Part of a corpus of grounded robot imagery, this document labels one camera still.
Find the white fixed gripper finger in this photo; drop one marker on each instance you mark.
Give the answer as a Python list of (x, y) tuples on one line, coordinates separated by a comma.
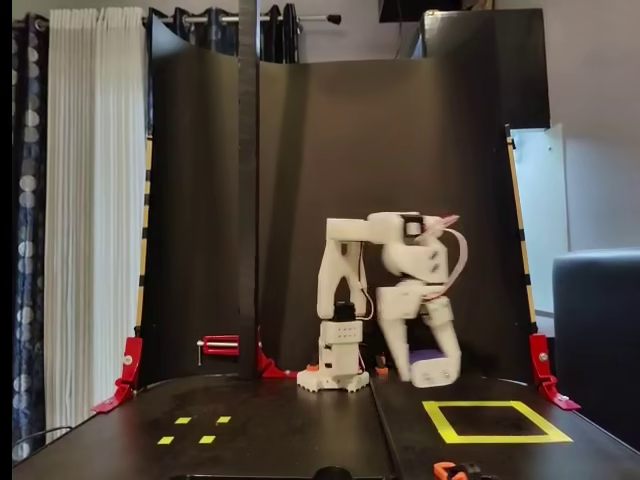
[(397, 345)]

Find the white moving gripper finger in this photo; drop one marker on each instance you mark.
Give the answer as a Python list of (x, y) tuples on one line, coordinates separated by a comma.
[(445, 330)]

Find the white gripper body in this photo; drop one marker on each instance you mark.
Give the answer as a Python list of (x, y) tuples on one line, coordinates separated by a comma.
[(398, 306)]

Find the blue white charger plug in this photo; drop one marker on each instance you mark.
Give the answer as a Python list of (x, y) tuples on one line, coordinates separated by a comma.
[(430, 375)]

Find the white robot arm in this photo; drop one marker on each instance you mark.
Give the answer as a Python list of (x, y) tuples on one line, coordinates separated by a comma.
[(340, 230)]

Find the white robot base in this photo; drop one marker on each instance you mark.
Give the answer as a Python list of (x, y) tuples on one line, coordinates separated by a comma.
[(340, 365)]

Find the orange black spring clamp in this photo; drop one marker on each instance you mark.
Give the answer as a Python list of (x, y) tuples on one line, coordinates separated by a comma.
[(311, 368), (382, 370), (442, 471)]

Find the yellow black folding ruler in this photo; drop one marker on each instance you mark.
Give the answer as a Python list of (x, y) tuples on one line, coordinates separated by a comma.
[(145, 225), (520, 225)]

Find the yellow tape square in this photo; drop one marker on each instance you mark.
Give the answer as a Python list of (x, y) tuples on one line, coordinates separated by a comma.
[(500, 439)]

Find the black curved backdrop sheet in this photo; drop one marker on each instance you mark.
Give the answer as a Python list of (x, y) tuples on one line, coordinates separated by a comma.
[(350, 150)]

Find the dark blue ottoman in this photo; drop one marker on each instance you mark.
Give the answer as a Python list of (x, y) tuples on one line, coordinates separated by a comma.
[(600, 325)]

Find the red screw clamp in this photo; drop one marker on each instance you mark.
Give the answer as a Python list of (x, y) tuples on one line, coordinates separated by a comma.
[(222, 345)]

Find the black upright pole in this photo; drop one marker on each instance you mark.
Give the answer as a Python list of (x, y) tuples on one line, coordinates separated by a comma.
[(247, 200)]

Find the dark grommet curtain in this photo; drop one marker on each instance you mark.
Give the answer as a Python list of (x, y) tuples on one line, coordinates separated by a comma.
[(274, 40)]

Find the silver curtain rod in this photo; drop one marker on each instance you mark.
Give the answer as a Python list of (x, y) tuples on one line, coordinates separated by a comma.
[(312, 18)]

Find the white pleated curtain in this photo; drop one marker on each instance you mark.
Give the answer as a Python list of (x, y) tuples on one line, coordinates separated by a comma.
[(95, 200)]

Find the dark circle patterned curtain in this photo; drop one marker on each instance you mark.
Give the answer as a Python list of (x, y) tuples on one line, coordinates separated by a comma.
[(30, 200)]

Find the red corner bracket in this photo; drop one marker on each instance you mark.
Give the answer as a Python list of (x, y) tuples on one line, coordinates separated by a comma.
[(125, 375), (545, 370)]

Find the red pole foot bracket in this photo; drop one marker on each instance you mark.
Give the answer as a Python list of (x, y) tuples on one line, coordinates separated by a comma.
[(272, 370)]

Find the dark wall mounted object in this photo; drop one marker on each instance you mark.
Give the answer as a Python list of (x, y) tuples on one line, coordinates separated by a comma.
[(415, 10)]

